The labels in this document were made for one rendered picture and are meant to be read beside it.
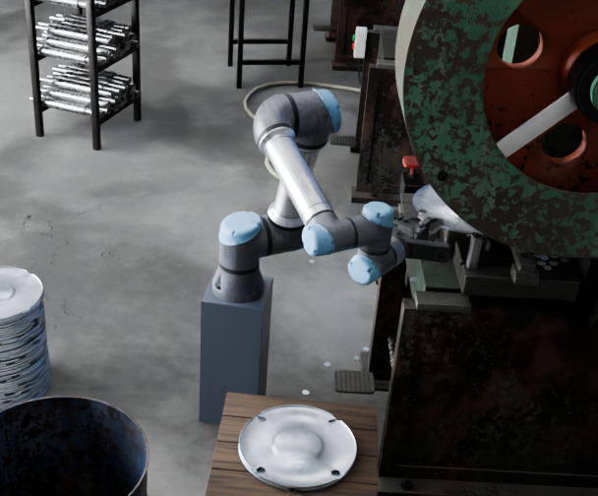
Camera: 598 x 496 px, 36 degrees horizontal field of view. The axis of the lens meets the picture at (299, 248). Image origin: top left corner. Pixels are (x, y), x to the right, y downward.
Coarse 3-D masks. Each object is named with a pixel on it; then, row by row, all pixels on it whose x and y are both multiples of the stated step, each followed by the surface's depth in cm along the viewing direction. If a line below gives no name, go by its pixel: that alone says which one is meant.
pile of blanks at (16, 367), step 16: (16, 320) 268; (32, 320) 274; (0, 336) 267; (16, 336) 270; (32, 336) 276; (0, 352) 271; (16, 352) 273; (32, 352) 279; (48, 352) 290; (0, 368) 273; (16, 368) 276; (32, 368) 280; (48, 368) 291; (0, 384) 276; (16, 384) 278; (32, 384) 283; (48, 384) 294; (0, 400) 278; (16, 400) 281
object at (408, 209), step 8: (408, 200) 253; (408, 208) 249; (408, 216) 245; (416, 216) 245; (440, 232) 258; (448, 232) 249; (456, 232) 249; (440, 240) 257; (448, 240) 250; (456, 240) 250; (464, 240) 250; (448, 256) 253
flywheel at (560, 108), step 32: (544, 0) 182; (576, 0) 182; (544, 32) 185; (576, 32) 185; (512, 64) 191; (544, 64) 188; (576, 64) 181; (512, 96) 192; (544, 96) 192; (576, 96) 181; (512, 128) 196; (544, 128) 190; (512, 160) 200; (544, 160) 200; (576, 160) 200; (576, 192) 204
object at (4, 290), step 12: (0, 276) 284; (12, 276) 284; (0, 288) 277; (12, 288) 278; (24, 288) 279; (36, 288) 279; (0, 300) 272; (12, 300) 273; (24, 300) 274; (36, 300) 274; (0, 312) 268; (12, 312) 268; (24, 312) 269
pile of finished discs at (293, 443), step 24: (288, 408) 239; (312, 408) 239; (264, 432) 230; (288, 432) 230; (312, 432) 231; (336, 432) 232; (240, 456) 223; (264, 456) 223; (288, 456) 223; (312, 456) 223; (336, 456) 225; (264, 480) 217; (288, 480) 217; (312, 480) 217; (336, 480) 218
